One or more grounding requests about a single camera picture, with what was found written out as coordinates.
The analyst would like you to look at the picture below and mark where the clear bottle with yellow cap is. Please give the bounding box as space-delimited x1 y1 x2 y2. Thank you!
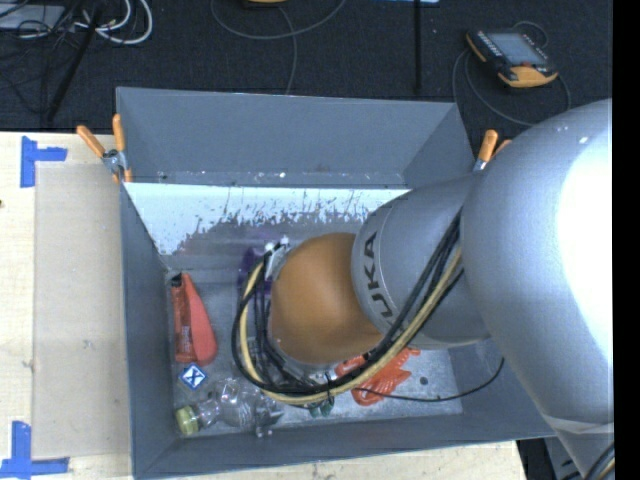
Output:
174 377 285 440

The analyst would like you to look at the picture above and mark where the small blue white square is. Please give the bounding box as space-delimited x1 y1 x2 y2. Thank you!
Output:
178 362 209 392

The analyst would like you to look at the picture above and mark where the purple thing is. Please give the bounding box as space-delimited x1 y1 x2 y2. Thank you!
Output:
236 245 274 290

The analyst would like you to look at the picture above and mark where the orange toy animal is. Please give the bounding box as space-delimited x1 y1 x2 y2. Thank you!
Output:
333 347 422 407

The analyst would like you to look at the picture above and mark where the grey metal bin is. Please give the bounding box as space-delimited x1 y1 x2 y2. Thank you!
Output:
114 86 557 480

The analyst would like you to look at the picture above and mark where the red-orange spray bottle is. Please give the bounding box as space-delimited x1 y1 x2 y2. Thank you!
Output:
169 272 219 367

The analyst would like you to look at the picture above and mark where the pale flat board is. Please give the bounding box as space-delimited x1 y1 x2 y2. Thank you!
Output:
30 161 133 462

